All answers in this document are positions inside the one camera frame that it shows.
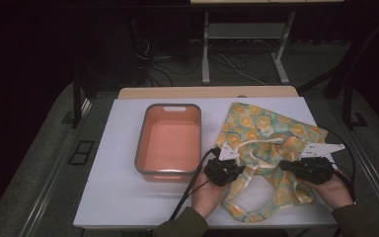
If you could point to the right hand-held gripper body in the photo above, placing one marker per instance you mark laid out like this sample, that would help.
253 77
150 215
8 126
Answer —
314 169

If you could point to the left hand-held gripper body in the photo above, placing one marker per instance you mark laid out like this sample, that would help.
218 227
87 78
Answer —
223 171

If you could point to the orange slice print cloth bag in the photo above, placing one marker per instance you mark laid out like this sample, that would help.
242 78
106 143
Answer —
260 125

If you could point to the pink basin with grey rim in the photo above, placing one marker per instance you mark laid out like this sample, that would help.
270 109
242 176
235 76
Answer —
171 141

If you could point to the person's left hand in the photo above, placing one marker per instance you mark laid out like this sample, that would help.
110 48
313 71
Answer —
207 197

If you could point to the person's right hand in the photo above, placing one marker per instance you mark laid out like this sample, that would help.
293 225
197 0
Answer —
334 194

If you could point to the black stand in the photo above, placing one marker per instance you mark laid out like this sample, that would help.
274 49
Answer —
77 98
347 105

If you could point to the grey metal stand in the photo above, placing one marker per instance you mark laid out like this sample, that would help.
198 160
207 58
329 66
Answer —
243 31

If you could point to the black floor outlet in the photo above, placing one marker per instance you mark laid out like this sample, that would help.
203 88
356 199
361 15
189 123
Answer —
80 153

